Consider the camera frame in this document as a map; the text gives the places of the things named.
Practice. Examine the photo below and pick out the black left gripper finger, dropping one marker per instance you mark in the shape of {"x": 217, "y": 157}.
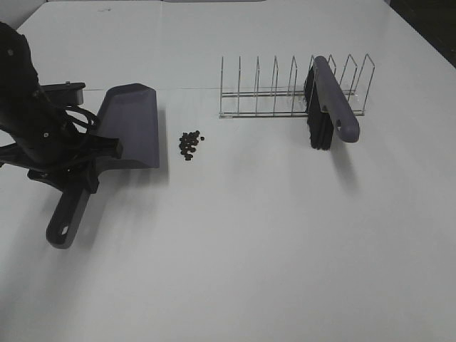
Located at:
{"x": 87, "y": 174}
{"x": 112, "y": 147}

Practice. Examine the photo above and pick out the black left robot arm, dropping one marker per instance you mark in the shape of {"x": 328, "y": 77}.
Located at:
{"x": 53, "y": 137}

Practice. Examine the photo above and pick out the purple plastic dustpan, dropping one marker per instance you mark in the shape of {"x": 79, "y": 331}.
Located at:
{"x": 128, "y": 113}

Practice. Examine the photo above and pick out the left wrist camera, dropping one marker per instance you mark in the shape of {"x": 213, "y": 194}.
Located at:
{"x": 65, "y": 94}

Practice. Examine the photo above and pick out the pile of coffee beans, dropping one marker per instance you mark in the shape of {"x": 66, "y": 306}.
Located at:
{"x": 189, "y": 142}

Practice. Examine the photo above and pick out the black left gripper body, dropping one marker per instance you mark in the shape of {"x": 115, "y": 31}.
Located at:
{"x": 55, "y": 165}

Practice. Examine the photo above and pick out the purple hand brush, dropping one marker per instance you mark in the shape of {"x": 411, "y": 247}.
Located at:
{"x": 329, "y": 112}

